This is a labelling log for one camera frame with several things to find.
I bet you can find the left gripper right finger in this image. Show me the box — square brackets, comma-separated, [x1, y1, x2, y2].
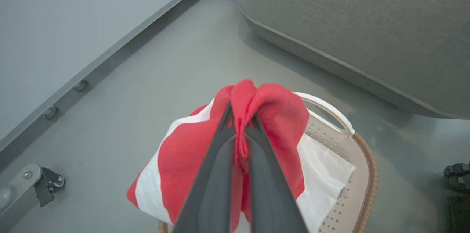
[244, 113, 309, 233]

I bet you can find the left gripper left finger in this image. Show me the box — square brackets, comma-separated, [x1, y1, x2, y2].
[173, 102, 236, 233]

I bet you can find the red and white shirt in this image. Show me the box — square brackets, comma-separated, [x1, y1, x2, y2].
[127, 79, 310, 233]

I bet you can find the grey fabric sofa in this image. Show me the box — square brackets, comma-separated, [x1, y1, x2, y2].
[237, 0, 470, 120]

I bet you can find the white plastic bag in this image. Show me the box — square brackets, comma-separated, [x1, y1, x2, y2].
[296, 133, 357, 233]

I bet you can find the black caster wheel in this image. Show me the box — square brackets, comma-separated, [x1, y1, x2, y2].
[34, 167, 66, 208]

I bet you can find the grey partition foot with caster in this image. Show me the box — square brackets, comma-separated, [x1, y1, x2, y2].
[0, 163, 43, 226]

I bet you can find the aluminium partition base rail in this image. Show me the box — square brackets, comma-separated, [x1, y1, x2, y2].
[0, 0, 216, 153]

